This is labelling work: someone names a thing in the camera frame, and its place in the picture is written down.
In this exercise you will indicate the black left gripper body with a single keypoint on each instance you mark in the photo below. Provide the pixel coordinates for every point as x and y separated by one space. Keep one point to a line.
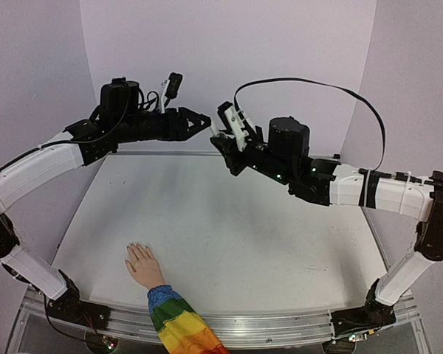
170 132

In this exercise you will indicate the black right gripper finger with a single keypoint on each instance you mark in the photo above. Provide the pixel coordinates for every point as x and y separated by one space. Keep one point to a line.
225 151
231 135

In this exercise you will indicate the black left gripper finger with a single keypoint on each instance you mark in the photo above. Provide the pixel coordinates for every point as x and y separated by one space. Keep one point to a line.
193 117
194 128

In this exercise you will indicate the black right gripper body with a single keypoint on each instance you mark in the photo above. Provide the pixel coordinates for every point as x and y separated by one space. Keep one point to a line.
238 155

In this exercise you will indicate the clear nail polish bottle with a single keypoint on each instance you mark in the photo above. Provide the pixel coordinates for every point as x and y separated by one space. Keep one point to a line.
220 139

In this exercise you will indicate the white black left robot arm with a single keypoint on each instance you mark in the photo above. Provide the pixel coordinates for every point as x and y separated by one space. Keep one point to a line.
122 116

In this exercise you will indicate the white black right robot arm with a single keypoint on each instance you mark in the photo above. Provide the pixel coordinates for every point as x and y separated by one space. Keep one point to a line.
284 158

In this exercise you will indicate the rainbow striped sleeve forearm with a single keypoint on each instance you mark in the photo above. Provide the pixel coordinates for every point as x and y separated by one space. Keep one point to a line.
179 327

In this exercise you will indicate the mannequin hand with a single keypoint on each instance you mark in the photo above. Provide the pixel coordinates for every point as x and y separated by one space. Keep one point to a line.
143 266

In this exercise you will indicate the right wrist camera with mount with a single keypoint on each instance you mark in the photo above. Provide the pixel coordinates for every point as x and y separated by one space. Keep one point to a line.
239 126

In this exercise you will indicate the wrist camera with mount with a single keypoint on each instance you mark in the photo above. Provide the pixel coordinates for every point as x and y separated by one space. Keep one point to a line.
169 90
239 126

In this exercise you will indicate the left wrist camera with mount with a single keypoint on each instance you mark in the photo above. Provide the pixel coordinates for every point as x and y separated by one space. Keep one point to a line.
169 90

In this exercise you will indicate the aluminium table edge rail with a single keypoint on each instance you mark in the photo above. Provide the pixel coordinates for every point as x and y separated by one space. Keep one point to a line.
190 153

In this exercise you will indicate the aluminium front frame rail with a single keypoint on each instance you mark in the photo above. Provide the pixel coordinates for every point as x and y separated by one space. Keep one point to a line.
254 331

